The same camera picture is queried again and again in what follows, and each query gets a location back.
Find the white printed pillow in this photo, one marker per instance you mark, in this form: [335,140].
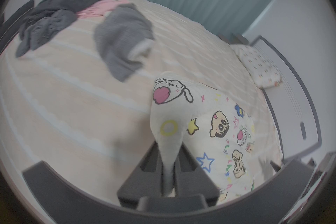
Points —
[262,68]

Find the grey sweatshirt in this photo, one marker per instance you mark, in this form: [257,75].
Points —
[123,34]

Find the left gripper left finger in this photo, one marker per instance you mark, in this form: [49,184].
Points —
[147,178]

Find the pink garment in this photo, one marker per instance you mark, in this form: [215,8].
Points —
[99,7]

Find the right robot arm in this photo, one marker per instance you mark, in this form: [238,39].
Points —
[322,170]

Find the white printed pyjama top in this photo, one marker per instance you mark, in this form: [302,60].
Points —
[210,125]

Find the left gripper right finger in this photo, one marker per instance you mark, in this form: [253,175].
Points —
[194,178]

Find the bed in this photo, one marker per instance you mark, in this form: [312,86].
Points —
[65,86]

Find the dark grey garment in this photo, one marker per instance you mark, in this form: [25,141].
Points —
[47,28]

